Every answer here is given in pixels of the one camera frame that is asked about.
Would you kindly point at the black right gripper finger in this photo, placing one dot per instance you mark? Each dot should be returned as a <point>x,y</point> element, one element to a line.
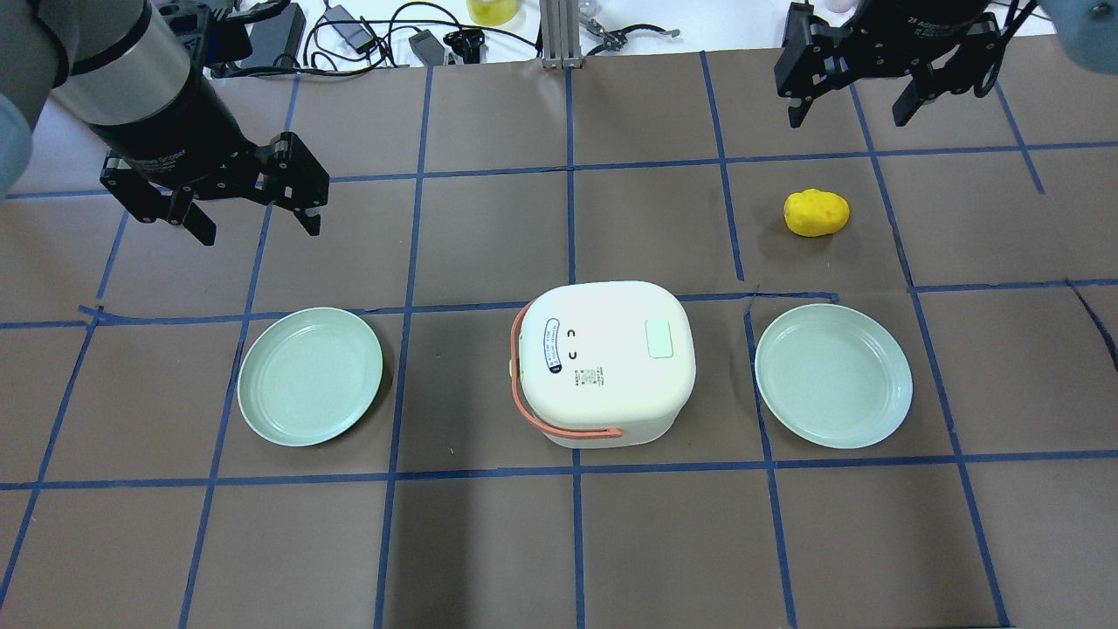
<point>800,100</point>
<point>911,99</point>

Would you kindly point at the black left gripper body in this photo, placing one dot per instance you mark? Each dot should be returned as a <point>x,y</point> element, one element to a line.
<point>170,122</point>

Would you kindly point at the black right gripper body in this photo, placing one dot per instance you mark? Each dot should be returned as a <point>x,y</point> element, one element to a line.
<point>926,19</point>

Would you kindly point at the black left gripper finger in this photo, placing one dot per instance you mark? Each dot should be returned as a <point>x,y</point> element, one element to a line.
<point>309,217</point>
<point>199,225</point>

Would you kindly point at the white rice cooker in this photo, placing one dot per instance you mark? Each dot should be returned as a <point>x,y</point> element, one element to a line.
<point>602,364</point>

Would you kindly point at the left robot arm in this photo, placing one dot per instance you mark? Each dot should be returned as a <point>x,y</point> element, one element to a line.
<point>133,73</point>

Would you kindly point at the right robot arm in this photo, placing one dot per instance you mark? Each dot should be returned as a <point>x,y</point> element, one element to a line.
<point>1086,30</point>

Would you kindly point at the yellow toy potato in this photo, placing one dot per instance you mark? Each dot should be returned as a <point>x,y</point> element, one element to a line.
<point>816,213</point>

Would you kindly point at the black power adapter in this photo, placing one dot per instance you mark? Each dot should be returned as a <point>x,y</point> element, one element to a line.
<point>351,30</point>

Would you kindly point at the green plate left side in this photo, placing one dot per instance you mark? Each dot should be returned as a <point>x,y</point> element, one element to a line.
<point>310,377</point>

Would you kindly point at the green plate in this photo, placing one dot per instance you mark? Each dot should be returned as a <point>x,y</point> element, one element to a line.
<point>834,376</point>
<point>310,377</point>

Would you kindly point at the green plate right side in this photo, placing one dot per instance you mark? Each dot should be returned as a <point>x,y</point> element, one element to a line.
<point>834,376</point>

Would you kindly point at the aluminium frame post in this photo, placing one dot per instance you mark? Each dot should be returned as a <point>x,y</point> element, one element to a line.
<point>559,27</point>

